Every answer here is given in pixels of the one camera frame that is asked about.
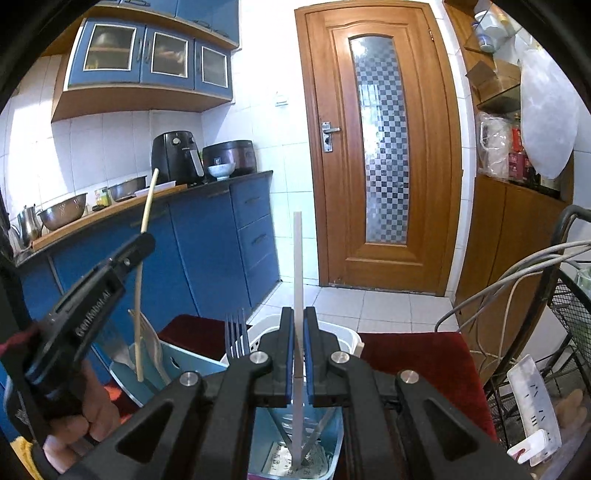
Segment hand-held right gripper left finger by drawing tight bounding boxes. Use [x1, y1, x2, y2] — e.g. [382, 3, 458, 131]
[99, 307, 296, 480]

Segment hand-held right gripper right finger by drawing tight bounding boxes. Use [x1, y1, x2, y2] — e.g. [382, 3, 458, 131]
[304, 307, 532, 480]

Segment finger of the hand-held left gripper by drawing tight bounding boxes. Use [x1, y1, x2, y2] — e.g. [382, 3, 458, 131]
[92, 232, 157, 301]

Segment large steel fork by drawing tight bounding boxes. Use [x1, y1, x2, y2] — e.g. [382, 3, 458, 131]
[225, 308, 251, 367]

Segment wooden chopstick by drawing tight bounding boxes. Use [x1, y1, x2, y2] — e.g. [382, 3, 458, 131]
[135, 169, 161, 383]

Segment light blue utensil box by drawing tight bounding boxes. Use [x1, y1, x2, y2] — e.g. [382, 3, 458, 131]
[108, 314, 363, 480]

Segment person's left hand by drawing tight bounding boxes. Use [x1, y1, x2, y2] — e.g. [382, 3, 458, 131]
[41, 360, 123, 474]

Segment steel pan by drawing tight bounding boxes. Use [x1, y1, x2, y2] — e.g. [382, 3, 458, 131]
[107, 176, 148, 202]

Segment white cutting board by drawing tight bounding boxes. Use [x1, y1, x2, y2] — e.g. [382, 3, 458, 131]
[139, 181, 188, 195]

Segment steel colander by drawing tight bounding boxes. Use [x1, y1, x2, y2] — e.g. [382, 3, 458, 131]
[37, 193, 88, 232]

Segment blue base kitchen cabinet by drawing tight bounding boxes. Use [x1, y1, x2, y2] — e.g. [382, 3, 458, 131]
[14, 170, 281, 370]

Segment red floral blanket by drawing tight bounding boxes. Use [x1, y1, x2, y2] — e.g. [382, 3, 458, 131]
[104, 314, 499, 462]

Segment steel kettle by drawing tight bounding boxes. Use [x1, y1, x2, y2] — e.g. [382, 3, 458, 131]
[16, 204, 44, 247]

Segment black air fryer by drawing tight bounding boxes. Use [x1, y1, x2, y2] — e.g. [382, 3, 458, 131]
[151, 131, 205, 184]

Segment dark rice cooker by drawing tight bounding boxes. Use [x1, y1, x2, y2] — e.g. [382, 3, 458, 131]
[202, 140, 257, 178]

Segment wooden door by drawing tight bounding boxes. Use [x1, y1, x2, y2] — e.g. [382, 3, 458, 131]
[294, 0, 462, 296]

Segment white power strip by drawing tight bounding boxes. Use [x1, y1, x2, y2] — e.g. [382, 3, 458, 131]
[506, 354, 561, 467]

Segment wooden shelf unit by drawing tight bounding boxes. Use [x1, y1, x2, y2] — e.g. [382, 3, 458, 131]
[443, 0, 575, 333]

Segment clear plastic bag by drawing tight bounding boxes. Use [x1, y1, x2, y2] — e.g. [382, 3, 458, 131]
[478, 112, 515, 178]

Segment red boxes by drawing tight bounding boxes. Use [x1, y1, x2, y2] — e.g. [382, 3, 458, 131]
[508, 127, 532, 183]

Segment dark bottle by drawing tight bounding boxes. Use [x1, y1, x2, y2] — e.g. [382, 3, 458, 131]
[526, 166, 561, 199]

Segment cardboard box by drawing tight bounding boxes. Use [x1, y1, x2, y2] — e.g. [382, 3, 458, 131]
[465, 60, 522, 112]

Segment large white plastic bag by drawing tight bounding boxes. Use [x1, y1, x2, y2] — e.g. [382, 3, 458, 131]
[519, 46, 583, 181]

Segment glass jar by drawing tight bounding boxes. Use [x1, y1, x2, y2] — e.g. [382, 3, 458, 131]
[475, 9, 513, 51]

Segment blue wall kitchen cabinet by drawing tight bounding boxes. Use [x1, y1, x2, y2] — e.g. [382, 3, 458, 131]
[51, 0, 243, 123]

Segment grey cable bundle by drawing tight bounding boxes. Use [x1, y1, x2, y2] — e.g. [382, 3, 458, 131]
[455, 242, 591, 333]

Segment metal door handle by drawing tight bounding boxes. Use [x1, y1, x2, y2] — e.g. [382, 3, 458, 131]
[322, 121, 341, 152]

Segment black wire rack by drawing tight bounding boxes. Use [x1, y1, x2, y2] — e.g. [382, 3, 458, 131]
[436, 204, 591, 453]

